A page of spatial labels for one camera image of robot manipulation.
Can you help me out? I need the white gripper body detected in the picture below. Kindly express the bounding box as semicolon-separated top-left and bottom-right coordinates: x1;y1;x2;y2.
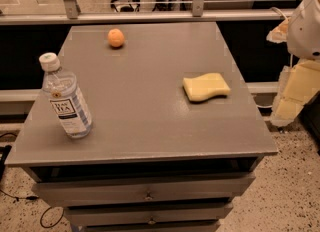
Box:
287;0;320;60

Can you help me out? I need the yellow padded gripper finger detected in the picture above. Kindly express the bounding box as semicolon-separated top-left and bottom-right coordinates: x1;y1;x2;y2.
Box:
270;59;320;127
266;19;289;44

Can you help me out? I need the yellow sponge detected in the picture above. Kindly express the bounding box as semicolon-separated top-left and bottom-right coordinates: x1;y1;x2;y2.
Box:
183;73;231;102

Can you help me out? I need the grey drawer cabinet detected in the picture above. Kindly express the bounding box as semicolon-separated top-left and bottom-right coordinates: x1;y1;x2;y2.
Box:
7;22;277;232

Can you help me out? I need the orange fruit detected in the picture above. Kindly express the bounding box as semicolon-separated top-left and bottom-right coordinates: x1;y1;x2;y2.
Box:
107;29;125;48

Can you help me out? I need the clear tea bottle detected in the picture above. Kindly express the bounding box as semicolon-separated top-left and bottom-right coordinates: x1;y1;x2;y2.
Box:
39;52;92;139

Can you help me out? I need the white cable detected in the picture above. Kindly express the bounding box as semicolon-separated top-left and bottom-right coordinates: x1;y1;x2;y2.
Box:
270;6;290;22

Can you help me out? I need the metal window rail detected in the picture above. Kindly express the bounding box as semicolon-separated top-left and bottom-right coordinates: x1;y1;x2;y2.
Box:
0;8;294;26

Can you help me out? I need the black floor cable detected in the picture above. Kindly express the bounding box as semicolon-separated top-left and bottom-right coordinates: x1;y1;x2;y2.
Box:
0;132;65;229

